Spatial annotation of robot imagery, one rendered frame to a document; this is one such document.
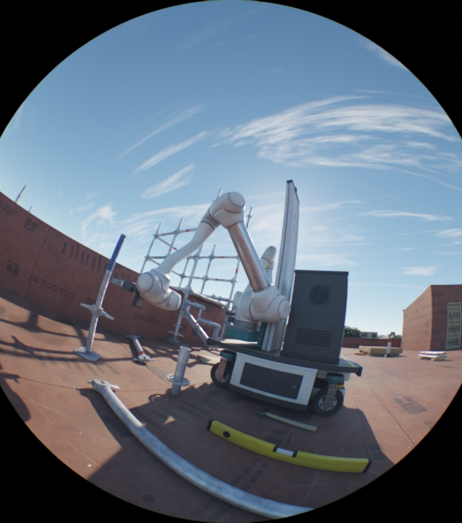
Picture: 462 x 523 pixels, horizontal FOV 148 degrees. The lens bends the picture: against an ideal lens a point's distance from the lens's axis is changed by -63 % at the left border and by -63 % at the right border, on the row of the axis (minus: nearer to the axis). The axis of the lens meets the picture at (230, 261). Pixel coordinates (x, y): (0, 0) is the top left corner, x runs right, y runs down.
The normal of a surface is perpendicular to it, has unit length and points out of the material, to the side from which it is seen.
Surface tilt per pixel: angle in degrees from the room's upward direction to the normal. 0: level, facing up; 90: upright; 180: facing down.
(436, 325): 90
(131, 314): 90
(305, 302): 90
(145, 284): 91
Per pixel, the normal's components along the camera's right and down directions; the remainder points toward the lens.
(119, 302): 0.83, 0.01
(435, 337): -0.50, -0.40
